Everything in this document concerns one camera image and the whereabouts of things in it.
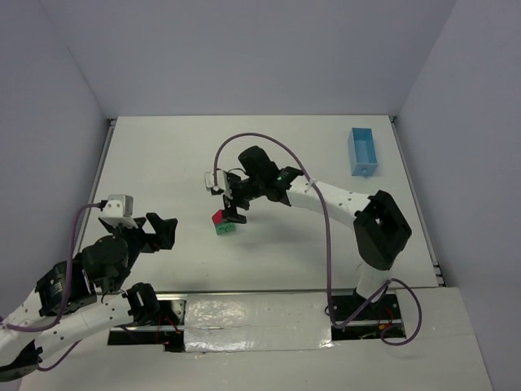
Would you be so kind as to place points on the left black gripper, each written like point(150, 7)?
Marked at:
point(143, 233)

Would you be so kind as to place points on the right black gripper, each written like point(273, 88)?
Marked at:
point(234, 196)

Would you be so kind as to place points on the red triangular prism block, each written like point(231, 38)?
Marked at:
point(218, 217)

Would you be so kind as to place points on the green castle notched block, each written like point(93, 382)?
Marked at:
point(224, 232)

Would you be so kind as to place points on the blue plastic box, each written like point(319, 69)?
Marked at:
point(361, 152)

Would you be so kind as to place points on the green rectangular block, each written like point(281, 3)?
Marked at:
point(224, 226)

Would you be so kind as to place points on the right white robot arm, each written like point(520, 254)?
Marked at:
point(379, 226)

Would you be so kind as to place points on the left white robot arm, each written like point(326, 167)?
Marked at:
point(85, 295)

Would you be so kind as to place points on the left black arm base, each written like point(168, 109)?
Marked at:
point(165, 329)

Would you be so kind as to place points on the silver tape covered panel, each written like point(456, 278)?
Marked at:
point(256, 322)

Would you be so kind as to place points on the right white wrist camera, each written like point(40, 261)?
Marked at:
point(216, 182)

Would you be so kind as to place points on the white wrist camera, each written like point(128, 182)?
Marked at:
point(118, 211)
point(216, 182)

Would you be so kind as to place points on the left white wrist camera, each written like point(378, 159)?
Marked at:
point(118, 211)

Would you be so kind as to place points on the aluminium rail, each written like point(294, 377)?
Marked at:
point(236, 292)

